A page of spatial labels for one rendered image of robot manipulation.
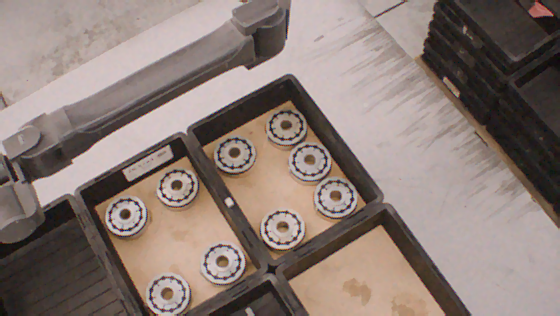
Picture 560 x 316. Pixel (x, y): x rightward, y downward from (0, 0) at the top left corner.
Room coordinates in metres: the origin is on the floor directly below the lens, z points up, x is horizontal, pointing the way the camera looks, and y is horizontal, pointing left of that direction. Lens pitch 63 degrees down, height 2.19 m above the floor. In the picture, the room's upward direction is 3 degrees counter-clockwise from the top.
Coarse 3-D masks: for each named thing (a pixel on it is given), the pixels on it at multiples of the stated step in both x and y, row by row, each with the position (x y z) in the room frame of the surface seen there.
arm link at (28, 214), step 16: (32, 128) 0.41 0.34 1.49; (16, 144) 0.39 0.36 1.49; (32, 144) 0.38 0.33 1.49; (16, 160) 0.37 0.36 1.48; (32, 176) 0.37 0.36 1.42; (0, 192) 0.32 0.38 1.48; (16, 192) 0.32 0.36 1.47; (32, 192) 0.33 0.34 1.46; (0, 208) 0.30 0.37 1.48; (16, 208) 0.30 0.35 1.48; (32, 208) 0.30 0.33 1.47; (0, 224) 0.27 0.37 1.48; (16, 224) 0.28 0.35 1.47; (32, 224) 0.29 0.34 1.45; (0, 240) 0.26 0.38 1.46; (16, 240) 0.27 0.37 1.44
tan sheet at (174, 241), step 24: (168, 168) 0.66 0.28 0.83; (192, 168) 0.66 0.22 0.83; (144, 192) 0.60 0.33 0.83; (168, 216) 0.54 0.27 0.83; (192, 216) 0.53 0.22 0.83; (216, 216) 0.53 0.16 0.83; (120, 240) 0.48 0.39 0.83; (144, 240) 0.48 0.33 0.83; (168, 240) 0.48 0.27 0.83; (192, 240) 0.47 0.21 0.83; (216, 240) 0.47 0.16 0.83; (144, 264) 0.42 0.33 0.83; (168, 264) 0.42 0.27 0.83; (192, 264) 0.41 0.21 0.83; (144, 288) 0.36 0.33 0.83; (192, 288) 0.36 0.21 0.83; (216, 288) 0.36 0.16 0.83
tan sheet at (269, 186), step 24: (264, 120) 0.78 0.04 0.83; (216, 144) 0.72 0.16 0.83; (264, 144) 0.72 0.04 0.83; (264, 168) 0.65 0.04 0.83; (336, 168) 0.64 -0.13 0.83; (240, 192) 0.59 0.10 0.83; (264, 192) 0.59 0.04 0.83; (288, 192) 0.58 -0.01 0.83; (312, 192) 0.58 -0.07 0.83; (264, 216) 0.53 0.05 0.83; (312, 216) 0.52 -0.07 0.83
